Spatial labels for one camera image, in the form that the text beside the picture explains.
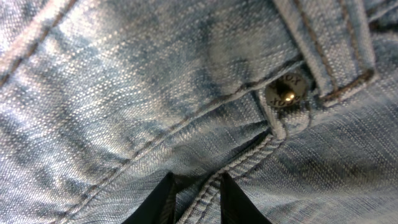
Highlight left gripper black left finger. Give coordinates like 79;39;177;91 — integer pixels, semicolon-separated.
123;172;177;224

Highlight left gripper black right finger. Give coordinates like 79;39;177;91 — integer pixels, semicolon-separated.
220;172;271;224

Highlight light blue denim shorts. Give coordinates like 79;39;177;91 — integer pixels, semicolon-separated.
1;0;397;223

